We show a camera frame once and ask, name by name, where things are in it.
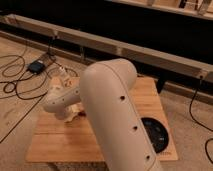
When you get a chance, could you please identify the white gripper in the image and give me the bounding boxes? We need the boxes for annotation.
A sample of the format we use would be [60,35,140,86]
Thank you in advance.
[43,77,80,120]

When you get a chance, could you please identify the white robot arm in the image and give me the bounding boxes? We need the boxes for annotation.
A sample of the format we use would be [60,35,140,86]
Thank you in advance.
[44,59,163,171]

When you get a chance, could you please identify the wooden table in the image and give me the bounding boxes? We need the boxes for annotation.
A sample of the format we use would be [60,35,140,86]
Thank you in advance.
[26,77,178,166]

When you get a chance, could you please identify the black bowl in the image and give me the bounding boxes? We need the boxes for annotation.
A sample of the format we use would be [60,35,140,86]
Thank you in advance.
[141,117,169,153]

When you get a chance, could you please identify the black floor cable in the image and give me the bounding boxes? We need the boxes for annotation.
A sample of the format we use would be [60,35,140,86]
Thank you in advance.
[0,43,78,144]

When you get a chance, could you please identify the wooden shelf frame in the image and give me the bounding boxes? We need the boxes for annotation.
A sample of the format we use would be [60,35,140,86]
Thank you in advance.
[0,14,213,82]

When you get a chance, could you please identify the black cable right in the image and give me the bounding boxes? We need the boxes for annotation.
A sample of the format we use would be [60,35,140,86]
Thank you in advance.
[188,75,213,165]

